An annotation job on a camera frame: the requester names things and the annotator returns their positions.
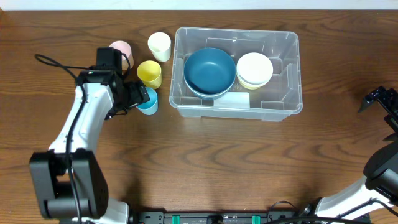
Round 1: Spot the light blue plastic cup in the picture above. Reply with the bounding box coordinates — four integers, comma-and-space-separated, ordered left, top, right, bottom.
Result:
137, 87, 159, 115

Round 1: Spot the yellow cup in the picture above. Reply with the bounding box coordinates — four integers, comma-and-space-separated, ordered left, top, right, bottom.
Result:
137, 60, 162, 90

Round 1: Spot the pink plastic cup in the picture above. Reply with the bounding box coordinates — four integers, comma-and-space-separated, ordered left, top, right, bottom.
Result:
109, 40, 134, 71

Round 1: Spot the cream plastic cup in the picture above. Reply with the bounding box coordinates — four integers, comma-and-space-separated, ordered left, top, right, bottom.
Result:
147, 32, 171, 62

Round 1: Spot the large dark blue bowl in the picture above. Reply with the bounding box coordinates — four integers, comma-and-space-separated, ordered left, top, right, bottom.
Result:
185, 82, 234, 101

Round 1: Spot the white small bowl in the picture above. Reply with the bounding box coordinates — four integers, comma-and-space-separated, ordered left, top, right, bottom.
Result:
236, 52, 274, 84

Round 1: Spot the yellow small bowl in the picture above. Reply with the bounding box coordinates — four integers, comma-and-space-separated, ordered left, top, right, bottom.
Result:
238, 80, 261, 90

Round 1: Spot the grey small bowl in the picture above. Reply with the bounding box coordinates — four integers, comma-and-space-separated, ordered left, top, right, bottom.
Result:
237, 74, 271, 88

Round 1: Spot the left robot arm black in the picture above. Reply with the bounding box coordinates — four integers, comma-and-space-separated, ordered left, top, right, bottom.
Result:
29, 47, 150, 223

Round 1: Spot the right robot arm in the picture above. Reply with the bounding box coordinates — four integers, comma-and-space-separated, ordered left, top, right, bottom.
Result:
300, 86, 397, 220

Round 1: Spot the clear plastic storage container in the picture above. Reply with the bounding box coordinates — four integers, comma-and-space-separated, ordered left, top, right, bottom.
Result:
169, 27, 303, 121

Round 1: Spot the white label on container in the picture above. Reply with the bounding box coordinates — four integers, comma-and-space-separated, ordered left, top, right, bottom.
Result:
213, 92, 250, 109

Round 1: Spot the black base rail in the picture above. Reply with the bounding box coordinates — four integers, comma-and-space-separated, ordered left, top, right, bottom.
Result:
128, 208, 298, 224

